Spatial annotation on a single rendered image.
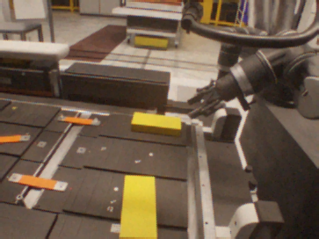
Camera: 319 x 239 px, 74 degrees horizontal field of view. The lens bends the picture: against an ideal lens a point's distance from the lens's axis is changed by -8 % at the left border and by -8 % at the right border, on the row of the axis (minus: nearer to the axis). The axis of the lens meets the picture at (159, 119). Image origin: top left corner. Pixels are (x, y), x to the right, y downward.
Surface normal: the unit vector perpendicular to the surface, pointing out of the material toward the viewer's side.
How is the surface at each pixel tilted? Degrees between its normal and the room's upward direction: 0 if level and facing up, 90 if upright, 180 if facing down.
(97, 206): 0
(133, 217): 0
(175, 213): 0
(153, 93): 90
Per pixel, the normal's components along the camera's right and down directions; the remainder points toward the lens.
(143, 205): 0.09, -0.84
